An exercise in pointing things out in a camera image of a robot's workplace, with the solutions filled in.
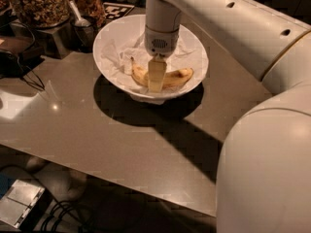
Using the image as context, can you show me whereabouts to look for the dark glass cup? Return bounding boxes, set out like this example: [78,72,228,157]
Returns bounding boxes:
[70,17,99,53]

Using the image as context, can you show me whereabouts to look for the yellow banana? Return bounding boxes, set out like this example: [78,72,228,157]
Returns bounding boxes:
[130,57,193,89]

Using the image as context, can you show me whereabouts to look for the black white marker tag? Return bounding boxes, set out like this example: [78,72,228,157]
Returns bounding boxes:
[104,2,135,20]

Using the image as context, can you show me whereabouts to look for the white bowl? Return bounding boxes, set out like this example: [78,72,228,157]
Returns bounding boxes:
[93,15,209,105]

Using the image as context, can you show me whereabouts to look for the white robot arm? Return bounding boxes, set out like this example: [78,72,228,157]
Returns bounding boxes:
[147,0,311,233]

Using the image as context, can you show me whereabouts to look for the white paper napkin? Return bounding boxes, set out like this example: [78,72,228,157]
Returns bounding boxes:
[100,17,203,83]

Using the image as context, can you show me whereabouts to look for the silver box on floor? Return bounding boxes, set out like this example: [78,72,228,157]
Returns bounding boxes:
[0,176,46,229]

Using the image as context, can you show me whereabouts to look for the small glass snack jar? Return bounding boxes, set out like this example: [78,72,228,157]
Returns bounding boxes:
[75,0,106,27]

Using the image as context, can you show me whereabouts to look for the black device with cable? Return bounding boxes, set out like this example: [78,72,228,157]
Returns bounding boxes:
[0,21,47,92]

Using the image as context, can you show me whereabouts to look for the black floor cables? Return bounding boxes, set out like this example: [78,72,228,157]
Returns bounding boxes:
[38,191,147,233]

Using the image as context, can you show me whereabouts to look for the white plastic spoon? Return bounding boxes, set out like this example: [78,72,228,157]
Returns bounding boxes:
[67,0,90,27]

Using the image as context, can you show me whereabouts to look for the large glass nut jar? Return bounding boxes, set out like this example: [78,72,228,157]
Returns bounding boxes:
[9,0,70,29]

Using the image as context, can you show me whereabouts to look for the metal box stand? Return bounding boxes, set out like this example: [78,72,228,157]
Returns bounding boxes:
[34,21,74,59]

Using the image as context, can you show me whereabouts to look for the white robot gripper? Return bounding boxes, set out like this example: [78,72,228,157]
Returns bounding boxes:
[144,26,179,92]

